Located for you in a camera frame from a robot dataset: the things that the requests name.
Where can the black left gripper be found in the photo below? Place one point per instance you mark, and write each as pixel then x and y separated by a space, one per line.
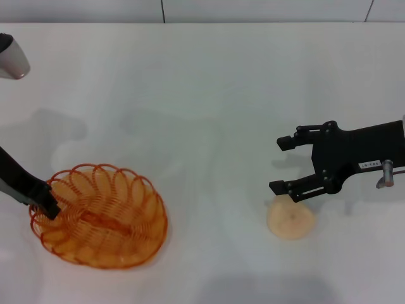
pixel 19 177

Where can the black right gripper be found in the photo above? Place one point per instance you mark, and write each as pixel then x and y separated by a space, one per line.
pixel 345 149

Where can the round pale bread bun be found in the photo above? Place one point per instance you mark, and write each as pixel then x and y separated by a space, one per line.
pixel 291 221

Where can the silver right wrist connector plug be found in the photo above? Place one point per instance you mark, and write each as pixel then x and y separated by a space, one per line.
pixel 386 174

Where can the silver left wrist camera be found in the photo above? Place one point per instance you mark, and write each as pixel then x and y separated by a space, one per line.
pixel 14 60

